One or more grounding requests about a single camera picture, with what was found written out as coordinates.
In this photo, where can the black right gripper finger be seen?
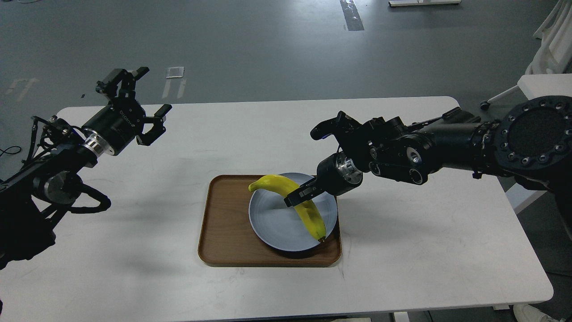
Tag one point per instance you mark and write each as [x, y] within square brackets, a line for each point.
[309, 187]

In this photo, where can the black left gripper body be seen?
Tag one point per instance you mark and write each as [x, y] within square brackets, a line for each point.
[117, 124]

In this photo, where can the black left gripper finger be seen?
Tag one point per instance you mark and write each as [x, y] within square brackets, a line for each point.
[157, 129]
[119, 87]

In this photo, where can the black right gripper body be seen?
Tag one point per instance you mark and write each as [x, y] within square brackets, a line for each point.
[337, 174]

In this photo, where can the yellow banana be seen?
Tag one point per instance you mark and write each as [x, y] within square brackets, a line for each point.
[307, 210]

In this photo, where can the light blue round plate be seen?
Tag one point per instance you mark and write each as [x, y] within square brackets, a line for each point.
[280, 227]

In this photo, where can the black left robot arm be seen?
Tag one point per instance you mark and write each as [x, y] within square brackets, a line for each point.
[48, 185]

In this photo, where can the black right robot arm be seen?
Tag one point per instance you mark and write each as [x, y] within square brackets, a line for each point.
[532, 144]

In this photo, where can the brown wooden tray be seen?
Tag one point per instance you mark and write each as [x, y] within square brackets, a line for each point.
[227, 238]

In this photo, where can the white base at top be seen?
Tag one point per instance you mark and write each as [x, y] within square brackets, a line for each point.
[405, 3]

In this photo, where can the white chair frame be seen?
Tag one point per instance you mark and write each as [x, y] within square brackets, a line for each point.
[554, 54]

